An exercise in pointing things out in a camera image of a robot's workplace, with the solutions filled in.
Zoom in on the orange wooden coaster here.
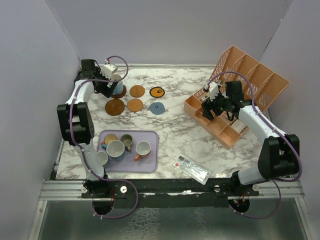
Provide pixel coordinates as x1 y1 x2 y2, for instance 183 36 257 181
129 85 145 98

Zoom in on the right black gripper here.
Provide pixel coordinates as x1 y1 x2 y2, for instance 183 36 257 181
201 89 232 121

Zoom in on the black orange face coaster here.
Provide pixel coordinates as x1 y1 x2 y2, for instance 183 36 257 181
149 86 165 98

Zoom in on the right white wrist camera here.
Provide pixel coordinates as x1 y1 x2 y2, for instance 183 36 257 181
203 81 221 101

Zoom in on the light wooden coaster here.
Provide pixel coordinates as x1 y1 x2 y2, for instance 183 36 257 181
127 98 144 112

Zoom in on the clear plastic packet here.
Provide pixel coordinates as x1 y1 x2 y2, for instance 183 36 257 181
173 154 212 185

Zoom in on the cream white mug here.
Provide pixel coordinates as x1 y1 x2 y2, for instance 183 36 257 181
111 74 124 95

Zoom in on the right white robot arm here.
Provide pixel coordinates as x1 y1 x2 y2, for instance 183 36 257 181
201 81 301 196

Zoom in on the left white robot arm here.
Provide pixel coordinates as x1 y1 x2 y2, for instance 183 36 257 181
56 59 118 198

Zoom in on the large blue mug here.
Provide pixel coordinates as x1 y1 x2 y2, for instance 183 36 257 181
106 140 126 162

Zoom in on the black mounting rail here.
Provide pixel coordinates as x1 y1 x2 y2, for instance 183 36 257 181
81 178 259 209

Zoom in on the olive green small mug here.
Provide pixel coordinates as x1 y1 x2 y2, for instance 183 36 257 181
120 134 134 152

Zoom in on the blue round coaster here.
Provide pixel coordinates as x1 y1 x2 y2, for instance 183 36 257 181
149 102 166 115

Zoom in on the pink handled white mug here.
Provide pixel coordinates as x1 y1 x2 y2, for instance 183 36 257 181
134 141 151 162

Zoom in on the orange topped blue cup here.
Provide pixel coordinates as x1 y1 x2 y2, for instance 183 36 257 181
100 134 118 150

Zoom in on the lilac plastic tray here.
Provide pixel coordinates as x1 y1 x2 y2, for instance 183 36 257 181
97 129 158 173

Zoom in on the peach plastic desk organizer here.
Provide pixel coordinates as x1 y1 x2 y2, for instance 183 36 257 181
183 46 290 149

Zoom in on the dark brown ringed coaster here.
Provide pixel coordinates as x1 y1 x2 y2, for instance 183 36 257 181
105 99 125 116

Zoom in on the grey white mug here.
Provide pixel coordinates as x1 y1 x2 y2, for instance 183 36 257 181
96 151 109 168

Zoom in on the dark brown grooved coaster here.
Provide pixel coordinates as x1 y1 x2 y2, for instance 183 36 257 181
111 85 127 99

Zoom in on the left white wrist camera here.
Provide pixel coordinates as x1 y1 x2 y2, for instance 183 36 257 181
100 63 118 80

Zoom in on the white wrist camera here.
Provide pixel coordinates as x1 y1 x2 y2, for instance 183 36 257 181
203 81 221 101
100 63 118 80

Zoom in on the white paper card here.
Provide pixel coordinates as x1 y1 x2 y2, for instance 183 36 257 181
231 119 246 134

